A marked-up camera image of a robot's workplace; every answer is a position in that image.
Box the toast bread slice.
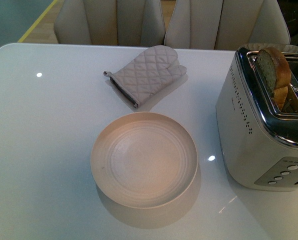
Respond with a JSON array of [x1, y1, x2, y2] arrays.
[[256, 47, 292, 111]]

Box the silver toaster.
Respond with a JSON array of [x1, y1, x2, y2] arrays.
[[216, 43, 298, 192]]

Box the beige round plate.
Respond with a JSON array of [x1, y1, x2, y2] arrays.
[[90, 112, 198, 209]]

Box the grey quilted oven mitt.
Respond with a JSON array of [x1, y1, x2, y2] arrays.
[[103, 45, 187, 108]]

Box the beige left chair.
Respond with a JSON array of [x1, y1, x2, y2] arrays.
[[54, 0, 166, 47]]

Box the beige chair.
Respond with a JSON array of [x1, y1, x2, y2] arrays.
[[164, 0, 291, 50], [54, 0, 166, 47]]

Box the beige right chair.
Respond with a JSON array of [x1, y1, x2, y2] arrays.
[[164, 0, 291, 50]]

